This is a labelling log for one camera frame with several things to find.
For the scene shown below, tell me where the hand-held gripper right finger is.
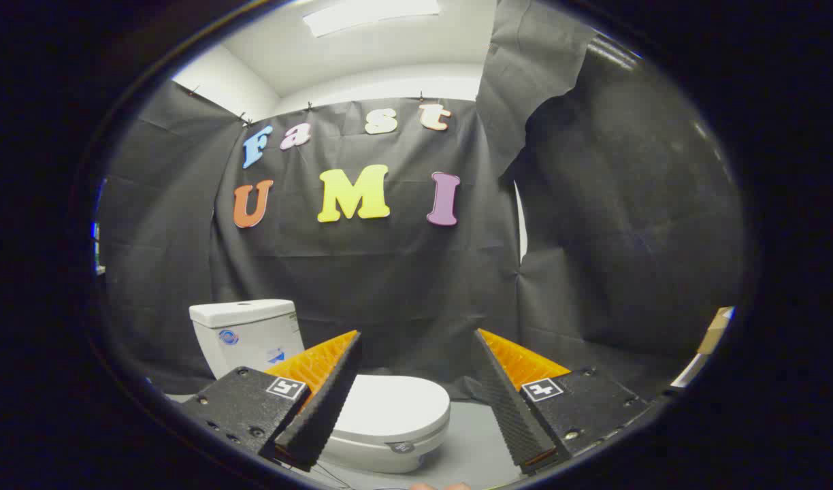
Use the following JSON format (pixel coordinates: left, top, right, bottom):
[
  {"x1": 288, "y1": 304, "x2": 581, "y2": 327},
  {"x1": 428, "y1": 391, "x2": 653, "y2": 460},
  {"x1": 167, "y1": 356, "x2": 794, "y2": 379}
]
[{"x1": 472, "y1": 329, "x2": 652, "y2": 475}]

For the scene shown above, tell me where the ceiling light panel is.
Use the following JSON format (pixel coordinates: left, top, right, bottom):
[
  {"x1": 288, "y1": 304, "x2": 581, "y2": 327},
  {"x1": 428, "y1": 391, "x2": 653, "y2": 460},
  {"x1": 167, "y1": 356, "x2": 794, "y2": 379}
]
[{"x1": 302, "y1": 0, "x2": 442, "y2": 38}]

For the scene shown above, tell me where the white toilet tank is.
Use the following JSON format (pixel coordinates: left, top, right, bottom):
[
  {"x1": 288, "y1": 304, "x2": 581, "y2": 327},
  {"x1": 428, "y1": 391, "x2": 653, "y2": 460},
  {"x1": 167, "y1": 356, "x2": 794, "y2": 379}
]
[{"x1": 189, "y1": 299, "x2": 306, "y2": 380}]

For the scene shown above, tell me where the cardboard box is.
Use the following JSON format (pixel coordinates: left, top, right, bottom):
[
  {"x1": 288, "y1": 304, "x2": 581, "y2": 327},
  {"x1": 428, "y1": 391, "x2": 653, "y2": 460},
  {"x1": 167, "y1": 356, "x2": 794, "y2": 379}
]
[{"x1": 696, "y1": 306, "x2": 736, "y2": 356}]

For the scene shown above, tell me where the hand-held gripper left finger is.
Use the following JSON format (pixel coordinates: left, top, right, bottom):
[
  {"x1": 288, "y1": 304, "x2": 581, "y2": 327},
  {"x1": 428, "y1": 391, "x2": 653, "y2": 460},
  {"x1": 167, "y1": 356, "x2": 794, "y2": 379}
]
[{"x1": 178, "y1": 330, "x2": 363, "y2": 472}]

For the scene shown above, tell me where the black backdrop cloth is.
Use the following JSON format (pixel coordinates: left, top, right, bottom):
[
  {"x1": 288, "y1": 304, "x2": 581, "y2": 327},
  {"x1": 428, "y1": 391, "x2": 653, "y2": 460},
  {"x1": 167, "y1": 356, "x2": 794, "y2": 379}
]
[{"x1": 93, "y1": 0, "x2": 747, "y2": 402}]

